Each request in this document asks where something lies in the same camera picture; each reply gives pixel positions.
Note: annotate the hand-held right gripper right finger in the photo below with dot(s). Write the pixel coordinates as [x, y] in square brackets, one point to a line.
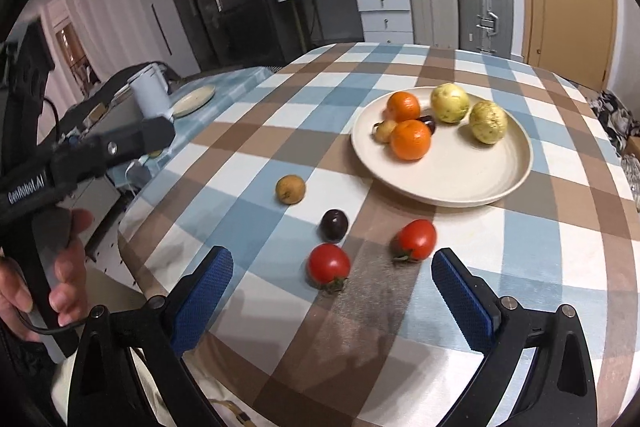
[462, 302]

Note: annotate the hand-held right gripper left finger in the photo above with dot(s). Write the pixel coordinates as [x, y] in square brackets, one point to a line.
[205, 302]

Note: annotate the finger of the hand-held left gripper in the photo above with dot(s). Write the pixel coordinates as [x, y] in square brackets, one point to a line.
[145, 134]

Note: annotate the red tomato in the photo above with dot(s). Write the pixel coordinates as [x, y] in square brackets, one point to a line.
[328, 264]
[415, 239]

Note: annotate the cream round plate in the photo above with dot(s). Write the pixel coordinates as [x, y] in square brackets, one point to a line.
[465, 172]

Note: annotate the dark purple plum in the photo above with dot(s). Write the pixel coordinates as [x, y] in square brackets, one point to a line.
[429, 124]
[334, 225]

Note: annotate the orange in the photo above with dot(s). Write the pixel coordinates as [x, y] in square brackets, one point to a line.
[411, 141]
[404, 106]

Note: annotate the yellow guava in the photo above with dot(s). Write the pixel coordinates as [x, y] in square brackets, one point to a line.
[450, 103]
[487, 122]

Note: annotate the person's left hand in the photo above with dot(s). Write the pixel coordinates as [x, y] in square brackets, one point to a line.
[70, 282]

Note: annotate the white kettle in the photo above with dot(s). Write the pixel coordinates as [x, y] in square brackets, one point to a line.
[147, 92]

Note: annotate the brown blue checked tablecloth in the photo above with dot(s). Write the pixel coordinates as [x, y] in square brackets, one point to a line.
[450, 257]

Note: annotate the small wooden plate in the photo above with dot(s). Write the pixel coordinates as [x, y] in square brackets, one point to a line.
[192, 102]

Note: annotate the teal checked cloth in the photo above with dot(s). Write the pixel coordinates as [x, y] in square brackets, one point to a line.
[235, 82]

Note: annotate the cream clothing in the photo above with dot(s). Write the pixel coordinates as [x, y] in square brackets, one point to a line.
[59, 389]

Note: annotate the black white patterned cloth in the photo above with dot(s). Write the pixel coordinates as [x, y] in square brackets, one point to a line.
[615, 117]

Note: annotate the silver suitcase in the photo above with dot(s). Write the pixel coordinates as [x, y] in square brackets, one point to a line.
[472, 17]

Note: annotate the beige suitcase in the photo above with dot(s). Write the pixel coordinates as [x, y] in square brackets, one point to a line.
[432, 7]

